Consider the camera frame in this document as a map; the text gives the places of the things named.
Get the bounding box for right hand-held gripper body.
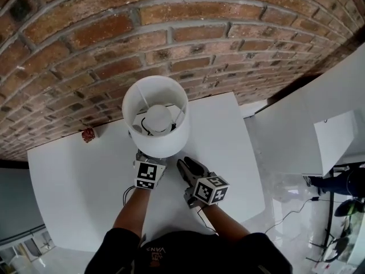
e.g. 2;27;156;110
182;166;230;209

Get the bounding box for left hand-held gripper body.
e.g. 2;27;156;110
132;149;168;192

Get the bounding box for white lamp with drum shade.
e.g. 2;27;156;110
121;75;190;159

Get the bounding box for person's right forearm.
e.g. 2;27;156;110
199;203;252;237

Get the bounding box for person's left forearm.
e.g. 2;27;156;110
112;186;152;240

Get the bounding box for white table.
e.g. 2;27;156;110
27;92;267;253

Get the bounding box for person's black shirt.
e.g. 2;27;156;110
87;227;294;274

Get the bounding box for small pot with red flower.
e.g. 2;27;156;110
81;127;101;144

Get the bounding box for white side counter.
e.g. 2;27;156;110
240;46;365;178

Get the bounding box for black metal stand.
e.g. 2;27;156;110
305;192;353;264

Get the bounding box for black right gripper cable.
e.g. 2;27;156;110
197;206;218;235

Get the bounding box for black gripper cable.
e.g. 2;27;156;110
197;206;218;235
122;186;135;207

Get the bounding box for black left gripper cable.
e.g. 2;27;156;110
122;186;135;207

